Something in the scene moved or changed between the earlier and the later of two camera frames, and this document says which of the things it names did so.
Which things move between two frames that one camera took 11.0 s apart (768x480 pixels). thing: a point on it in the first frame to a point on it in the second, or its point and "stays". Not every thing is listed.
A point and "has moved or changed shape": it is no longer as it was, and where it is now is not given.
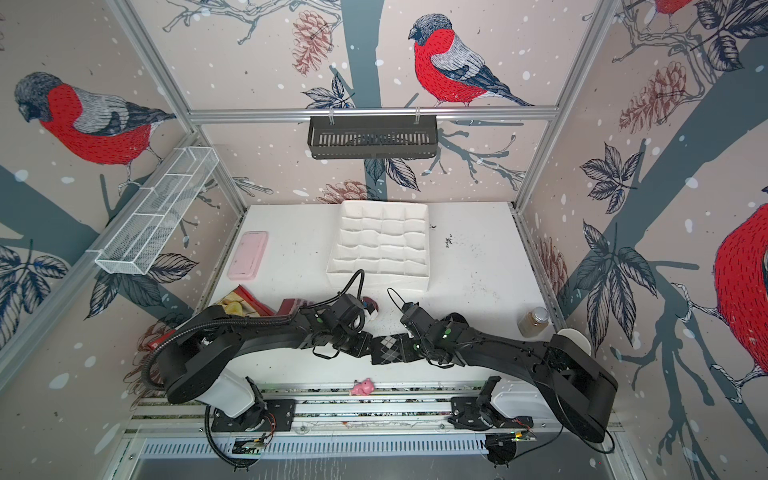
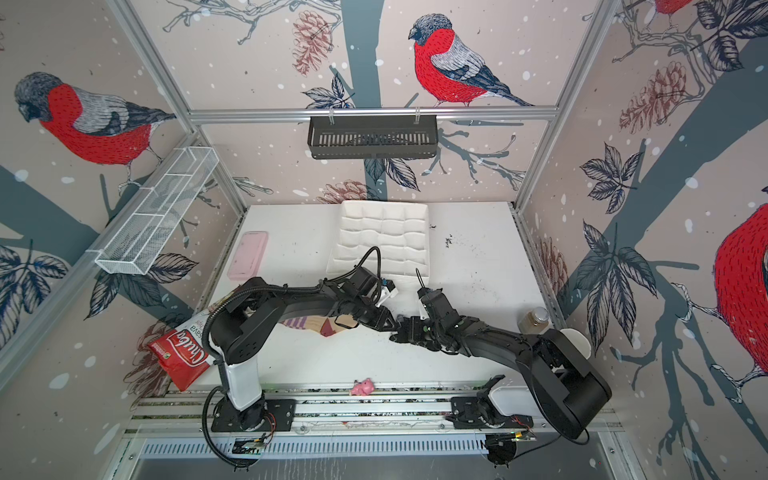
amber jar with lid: x=532 y=323 stays
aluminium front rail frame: x=321 y=411 stays
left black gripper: x=362 y=350 to x=381 y=322
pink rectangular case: x=248 y=256 stays
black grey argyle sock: x=386 y=349 has moved or changed shape
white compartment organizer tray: x=389 y=241 stays
